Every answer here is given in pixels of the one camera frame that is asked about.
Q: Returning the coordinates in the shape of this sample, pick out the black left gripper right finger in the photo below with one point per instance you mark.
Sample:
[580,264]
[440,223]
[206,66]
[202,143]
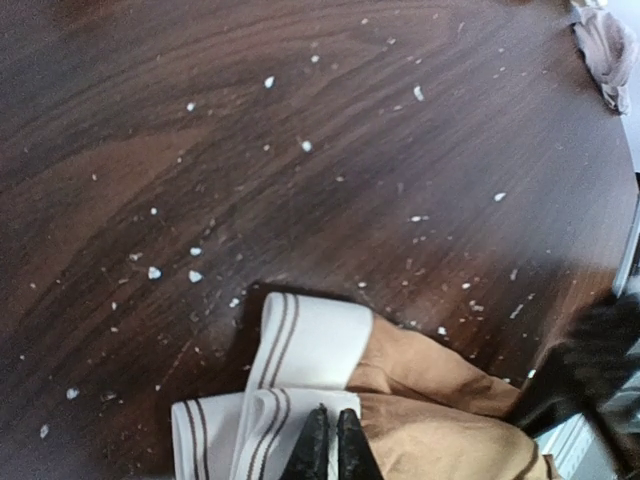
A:
[355,458]

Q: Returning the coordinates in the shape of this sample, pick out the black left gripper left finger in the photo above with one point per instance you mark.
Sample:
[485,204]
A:
[309,459]

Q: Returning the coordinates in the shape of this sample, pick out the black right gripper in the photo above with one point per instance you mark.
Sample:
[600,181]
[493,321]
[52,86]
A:
[593,371]

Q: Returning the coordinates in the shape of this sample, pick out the tan brown boxer underwear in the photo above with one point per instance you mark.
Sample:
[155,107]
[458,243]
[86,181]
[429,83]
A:
[426,412]

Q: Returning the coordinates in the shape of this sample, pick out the pink beige underwear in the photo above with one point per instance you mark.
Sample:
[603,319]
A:
[610,49]

